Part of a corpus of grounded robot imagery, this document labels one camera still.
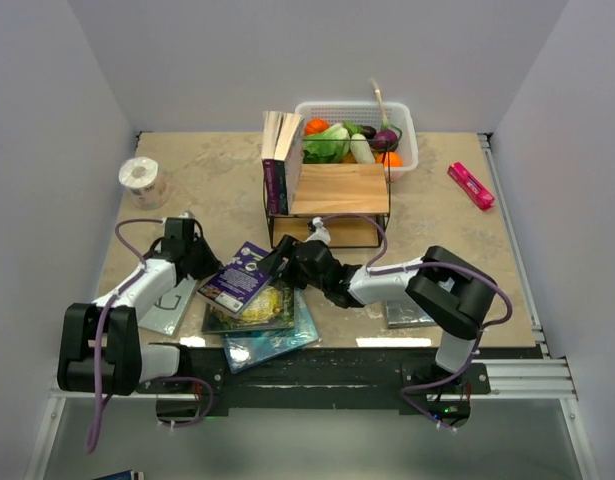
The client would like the purple paperback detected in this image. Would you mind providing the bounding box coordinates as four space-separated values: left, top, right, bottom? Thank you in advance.
197 242 271 318

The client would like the green yellow fantasy book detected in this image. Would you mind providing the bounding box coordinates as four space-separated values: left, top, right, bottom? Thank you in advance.
201 281 294 334

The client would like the Little Women book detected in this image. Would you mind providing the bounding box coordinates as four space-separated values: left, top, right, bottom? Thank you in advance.
274 112 304 215

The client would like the purple Treehouse paperback book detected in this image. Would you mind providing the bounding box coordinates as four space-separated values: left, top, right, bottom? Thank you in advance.
261 111 289 215

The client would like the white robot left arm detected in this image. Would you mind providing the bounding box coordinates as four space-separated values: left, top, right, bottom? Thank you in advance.
57 217 221 395

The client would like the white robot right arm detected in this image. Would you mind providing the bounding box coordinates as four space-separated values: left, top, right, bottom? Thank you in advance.
258 235 509 393

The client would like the pale Gatsby book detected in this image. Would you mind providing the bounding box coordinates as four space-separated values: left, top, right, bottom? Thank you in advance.
138 279 197 337

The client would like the toilet paper roll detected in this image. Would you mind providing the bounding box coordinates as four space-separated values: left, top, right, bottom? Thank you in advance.
118 157 170 210

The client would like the blue book at bottom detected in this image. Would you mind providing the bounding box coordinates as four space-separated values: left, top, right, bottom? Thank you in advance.
223 290 320 374

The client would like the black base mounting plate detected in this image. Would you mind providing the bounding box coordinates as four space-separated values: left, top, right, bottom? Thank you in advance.
133 344 490 416

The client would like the yellow pepper toy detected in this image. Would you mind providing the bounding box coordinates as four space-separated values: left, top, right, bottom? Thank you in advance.
341 152 359 165

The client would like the dark Wuthering Heights book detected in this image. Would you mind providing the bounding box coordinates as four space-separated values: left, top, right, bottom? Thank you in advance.
385 300 436 329

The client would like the green lettuce toy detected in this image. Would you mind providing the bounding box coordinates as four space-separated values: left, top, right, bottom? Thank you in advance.
302 123 350 164

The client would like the white radish toy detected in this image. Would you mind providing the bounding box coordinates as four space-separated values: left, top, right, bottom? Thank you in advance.
349 133 376 164

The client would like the small orange pumpkin toy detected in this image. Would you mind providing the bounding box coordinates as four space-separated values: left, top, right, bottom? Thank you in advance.
304 118 330 136

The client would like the large orange fruit toy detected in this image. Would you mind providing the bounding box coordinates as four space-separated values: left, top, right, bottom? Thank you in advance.
375 151 403 169

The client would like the dark eggplant toy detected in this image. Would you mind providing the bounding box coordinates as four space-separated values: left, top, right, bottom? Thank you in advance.
360 125 377 140

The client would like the purple onion toy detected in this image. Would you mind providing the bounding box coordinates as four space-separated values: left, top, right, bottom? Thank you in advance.
368 78 402 152

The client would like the white plastic basket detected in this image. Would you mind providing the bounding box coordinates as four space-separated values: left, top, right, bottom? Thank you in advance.
295 100 419 182

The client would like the pink rectangular box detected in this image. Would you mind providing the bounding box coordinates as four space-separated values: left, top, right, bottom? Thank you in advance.
447 162 495 211

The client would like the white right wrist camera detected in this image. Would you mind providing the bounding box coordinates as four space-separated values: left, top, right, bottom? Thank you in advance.
307 216 331 245

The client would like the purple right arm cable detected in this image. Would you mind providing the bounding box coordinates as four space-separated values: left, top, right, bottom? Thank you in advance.
316 213 514 431

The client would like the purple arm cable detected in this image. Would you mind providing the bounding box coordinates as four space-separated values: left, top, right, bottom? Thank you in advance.
316 213 514 431
84 217 216 455

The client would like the wooden shelf with wire frame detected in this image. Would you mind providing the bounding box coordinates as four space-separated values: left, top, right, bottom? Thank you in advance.
262 162 392 249

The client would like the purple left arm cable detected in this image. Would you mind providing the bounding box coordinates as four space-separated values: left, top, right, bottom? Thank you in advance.
84 217 216 455

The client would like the aluminium frame rail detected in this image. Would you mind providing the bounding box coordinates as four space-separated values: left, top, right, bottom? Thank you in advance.
35 133 593 479

